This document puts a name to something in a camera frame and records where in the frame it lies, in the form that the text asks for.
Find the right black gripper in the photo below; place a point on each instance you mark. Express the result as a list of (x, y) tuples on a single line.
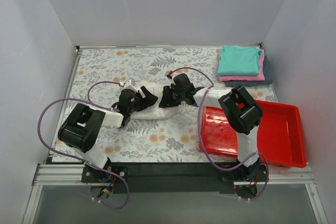
[(170, 95)]

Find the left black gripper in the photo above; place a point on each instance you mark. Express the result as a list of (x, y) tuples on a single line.
[(140, 98)]

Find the white coca-cola t-shirt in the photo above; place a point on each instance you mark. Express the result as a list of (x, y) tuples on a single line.
[(154, 112)]

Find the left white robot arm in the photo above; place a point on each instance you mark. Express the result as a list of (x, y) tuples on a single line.
[(81, 128)]

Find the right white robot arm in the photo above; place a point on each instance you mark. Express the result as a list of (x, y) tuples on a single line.
[(242, 113)]

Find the floral patterned table mat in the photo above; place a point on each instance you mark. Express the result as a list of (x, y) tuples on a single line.
[(174, 140)]

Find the folded teal t-shirt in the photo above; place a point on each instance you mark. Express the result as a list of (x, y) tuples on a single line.
[(239, 61)]

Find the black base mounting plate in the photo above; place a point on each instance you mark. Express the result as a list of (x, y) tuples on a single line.
[(183, 177)]

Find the folded pink t-shirt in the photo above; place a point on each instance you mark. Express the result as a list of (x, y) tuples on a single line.
[(259, 77)]

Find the folded dark blue t-shirt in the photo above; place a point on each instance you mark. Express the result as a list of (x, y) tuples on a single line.
[(268, 74)]

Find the red plastic tray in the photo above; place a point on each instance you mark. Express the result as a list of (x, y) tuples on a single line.
[(280, 136)]

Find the aluminium frame rail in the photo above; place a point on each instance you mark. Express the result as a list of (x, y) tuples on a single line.
[(70, 174)]

